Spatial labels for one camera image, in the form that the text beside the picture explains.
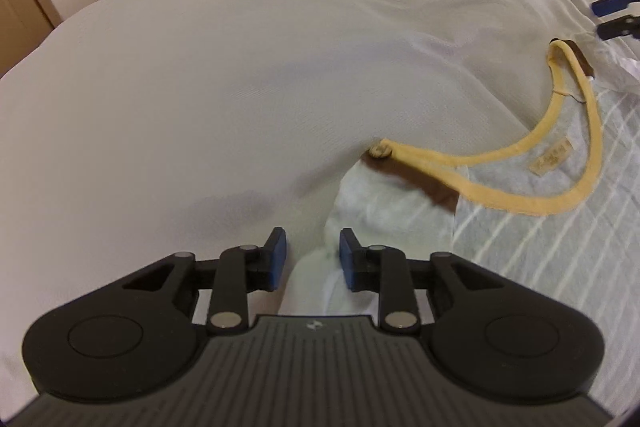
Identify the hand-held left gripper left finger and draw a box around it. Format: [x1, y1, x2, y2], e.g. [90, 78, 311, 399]
[100, 227, 288, 335]

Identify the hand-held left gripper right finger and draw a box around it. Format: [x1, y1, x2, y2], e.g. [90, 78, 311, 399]
[339, 228, 531, 334]

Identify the light blue striped shirt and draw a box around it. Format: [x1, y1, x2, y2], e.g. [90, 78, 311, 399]
[277, 38, 640, 408]

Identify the white bed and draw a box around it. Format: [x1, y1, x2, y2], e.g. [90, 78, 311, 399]
[0, 0, 640, 408]

